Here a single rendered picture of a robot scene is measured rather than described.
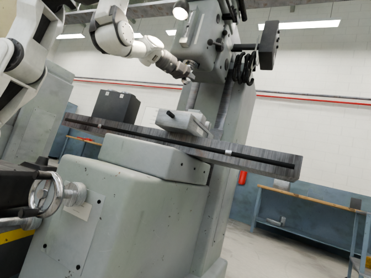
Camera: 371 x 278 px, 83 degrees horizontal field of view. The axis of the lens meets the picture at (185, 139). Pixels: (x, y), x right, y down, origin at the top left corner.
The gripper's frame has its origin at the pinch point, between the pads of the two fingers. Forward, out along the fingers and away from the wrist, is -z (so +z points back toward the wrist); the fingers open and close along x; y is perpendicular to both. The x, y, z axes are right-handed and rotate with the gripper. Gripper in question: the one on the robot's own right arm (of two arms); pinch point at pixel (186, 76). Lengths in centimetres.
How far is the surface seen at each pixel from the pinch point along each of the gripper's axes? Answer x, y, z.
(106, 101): 37.8, 21.6, 22.8
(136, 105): 29.9, 18.2, 8.2
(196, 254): 0, 92, -42
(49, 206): -27, 65, 47
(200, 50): -10.9, -9.2, 4.6
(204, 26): -10.2, -22.0, 5.5
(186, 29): -5.6, -17.6, 11.9
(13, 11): 150, -43, 85
